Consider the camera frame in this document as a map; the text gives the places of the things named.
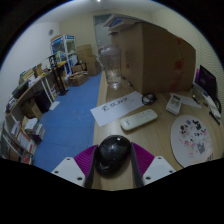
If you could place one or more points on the brown cardboard box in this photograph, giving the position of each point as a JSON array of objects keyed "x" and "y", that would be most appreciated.
[{"x": 31, "y": 108}]

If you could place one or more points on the large cardboard box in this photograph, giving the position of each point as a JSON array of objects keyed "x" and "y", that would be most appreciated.
[{"x": 160, "y": 58}]

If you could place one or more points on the white paper sheet with writing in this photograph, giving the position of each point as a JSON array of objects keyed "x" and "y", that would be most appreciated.
[{"x": 115, "y": 108}]

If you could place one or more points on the open cardboard box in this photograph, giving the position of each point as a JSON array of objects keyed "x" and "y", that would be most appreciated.
[{"x": 78, "y": 79}]

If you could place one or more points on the round wall clock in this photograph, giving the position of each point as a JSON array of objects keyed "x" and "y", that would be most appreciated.
[{"x": 50, "y": 32}]

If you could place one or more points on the round white printed mouse pad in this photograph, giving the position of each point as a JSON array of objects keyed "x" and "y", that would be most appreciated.
[{"x": 191, "y": 140}]

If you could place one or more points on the white remote control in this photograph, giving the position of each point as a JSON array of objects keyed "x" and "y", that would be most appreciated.
[{"x": 138, "y": 119}]

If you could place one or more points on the black computer mouse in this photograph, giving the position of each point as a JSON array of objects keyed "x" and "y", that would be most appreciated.
[{"x": 112, "y": 155}]

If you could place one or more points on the black bin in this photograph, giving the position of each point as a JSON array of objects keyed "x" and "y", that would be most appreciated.
[{"x": 42, "y": 101}]

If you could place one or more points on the small white calculator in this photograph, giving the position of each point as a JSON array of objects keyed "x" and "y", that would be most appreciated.
[{"x": 173, "y": 104}]

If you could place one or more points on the wooden desk with clutter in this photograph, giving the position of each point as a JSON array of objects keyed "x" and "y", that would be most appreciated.
[{"x": 31, "y": 85}]

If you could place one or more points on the plain white paper sheet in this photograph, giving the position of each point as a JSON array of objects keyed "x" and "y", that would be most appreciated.
[{"x": 190, "y": 101}]

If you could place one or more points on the shelf unit with books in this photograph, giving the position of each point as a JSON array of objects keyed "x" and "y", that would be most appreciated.
[{"x": 20, "y": 138}]

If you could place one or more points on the dark screen monitor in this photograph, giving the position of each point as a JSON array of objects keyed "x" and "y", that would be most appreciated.
[{"x": 206, "y": 82}]

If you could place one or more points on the blue white glass cabinet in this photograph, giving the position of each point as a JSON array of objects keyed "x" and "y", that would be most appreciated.
[{"x": 63, "y": 48}]

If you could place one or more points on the stacked cardboard boxes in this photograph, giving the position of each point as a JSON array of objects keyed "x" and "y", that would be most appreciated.
[{"x": 88, "y": 59}]

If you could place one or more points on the grey door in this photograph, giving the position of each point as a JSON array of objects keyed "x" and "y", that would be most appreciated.
[{"x": 101, "y": 31}]

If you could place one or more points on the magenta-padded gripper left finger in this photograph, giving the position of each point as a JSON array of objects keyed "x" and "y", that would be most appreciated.
[{"x": 70, "y": 170}]

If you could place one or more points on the black metal stand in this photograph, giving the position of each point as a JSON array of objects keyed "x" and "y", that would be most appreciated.
[{"x": 59, "y": 79}]

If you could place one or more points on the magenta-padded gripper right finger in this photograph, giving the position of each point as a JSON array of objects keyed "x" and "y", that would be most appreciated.
[{"x": 158, "y": 168}]

